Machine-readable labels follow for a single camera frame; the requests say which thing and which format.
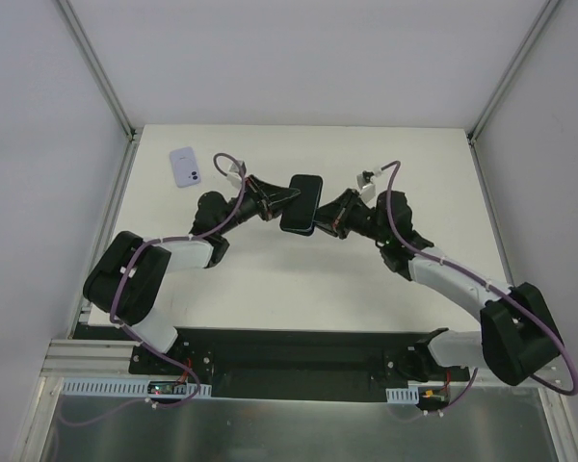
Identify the right aluminium frame post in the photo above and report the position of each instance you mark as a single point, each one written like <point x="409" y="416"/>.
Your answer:
<point x="547" y="11"/>

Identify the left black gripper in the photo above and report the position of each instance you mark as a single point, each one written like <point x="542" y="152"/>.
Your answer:
<point x="264" y="201"/>

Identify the black smartphone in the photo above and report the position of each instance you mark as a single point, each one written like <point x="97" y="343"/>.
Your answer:
<point x="306" y="205"/>

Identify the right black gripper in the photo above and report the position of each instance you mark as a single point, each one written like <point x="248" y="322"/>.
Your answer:
<point x="343" y="215"/>

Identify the left white cable duct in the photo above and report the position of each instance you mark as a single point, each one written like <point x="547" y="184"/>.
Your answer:
<point x="133" y="388"/>

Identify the white cable duct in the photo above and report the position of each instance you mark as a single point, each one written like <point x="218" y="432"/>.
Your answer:
<point x="133" y="388"/>
<point x="403" y="396"/>

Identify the teal phone case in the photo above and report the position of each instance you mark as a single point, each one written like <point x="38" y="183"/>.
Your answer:
<point x="299" y="227"/>

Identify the left aluminium frame post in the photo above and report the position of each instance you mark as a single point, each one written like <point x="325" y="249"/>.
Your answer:
<point x="96" y="69"/>

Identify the aluminium frame post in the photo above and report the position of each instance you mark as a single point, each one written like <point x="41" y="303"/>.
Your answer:
<point x="96" y="69"/>
<point x="547" y="11"/>

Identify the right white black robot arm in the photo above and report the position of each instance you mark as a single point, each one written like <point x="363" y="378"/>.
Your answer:
<point x="517" y="334"/>

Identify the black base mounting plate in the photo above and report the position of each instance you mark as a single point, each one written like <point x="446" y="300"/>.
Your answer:
<point x="295" y="365"/>

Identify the right white cable duct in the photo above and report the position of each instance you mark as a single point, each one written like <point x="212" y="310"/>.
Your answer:
<point x="403" y="396"/>

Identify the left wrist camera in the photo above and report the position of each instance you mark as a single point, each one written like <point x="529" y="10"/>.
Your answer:
<point x="235" y="174"/>

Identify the lilac phone case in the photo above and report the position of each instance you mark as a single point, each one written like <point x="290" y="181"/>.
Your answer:
<point x="184" y="167"/>

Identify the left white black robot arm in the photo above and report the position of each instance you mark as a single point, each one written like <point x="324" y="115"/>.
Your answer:
<point x="126" y="280"/>

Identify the front aluminium rail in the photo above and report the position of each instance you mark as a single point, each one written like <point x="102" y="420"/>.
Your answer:
<point x="87" y="358"/>

